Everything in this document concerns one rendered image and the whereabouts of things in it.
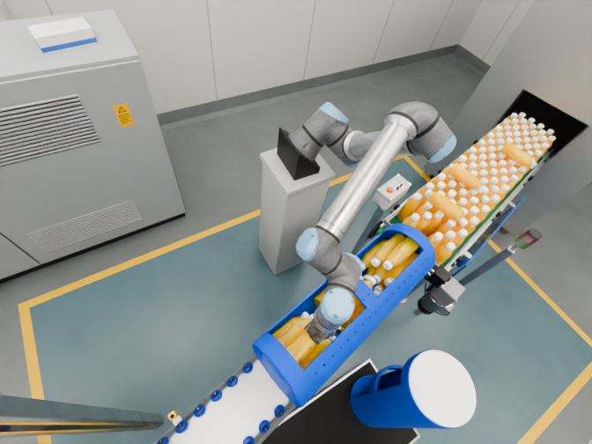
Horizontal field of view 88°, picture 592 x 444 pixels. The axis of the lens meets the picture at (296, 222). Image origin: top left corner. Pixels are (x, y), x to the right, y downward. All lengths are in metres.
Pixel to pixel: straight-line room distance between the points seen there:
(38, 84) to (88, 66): 0.23
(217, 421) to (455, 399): 0.94
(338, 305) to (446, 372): 0.76
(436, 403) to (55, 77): 2.17
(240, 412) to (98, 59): 1.72
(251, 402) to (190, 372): 1.04
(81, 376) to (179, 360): 0.60
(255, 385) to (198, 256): 1.48
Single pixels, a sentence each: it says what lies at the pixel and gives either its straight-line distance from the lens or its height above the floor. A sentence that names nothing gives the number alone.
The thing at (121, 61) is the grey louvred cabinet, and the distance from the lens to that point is 1.91.
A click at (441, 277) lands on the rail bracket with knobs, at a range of 1.75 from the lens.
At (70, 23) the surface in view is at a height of 1.52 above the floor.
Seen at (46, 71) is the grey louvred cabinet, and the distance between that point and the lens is 1.92.
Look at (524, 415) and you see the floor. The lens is 3.05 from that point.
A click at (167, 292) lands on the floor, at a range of 2.60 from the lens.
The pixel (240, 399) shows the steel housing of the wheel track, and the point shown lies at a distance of 1.43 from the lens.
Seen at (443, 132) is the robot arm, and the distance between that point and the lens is 1.16.
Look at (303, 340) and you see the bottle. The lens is 1.19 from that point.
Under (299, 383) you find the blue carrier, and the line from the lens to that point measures 1.16.
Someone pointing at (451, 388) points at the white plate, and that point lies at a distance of 1.55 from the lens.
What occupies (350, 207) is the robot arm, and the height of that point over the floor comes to 1.65.
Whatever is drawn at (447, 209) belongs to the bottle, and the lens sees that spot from 1.79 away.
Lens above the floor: 2.35
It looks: 56 degrees down
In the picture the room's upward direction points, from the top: 13 degrees clockwise
